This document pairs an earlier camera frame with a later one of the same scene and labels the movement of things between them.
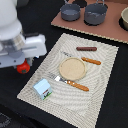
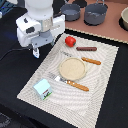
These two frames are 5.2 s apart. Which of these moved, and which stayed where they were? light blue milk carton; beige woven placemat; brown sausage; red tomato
Moved: red tomato
Stayed: brown sausage; light blue milk carton; beige woven placemat
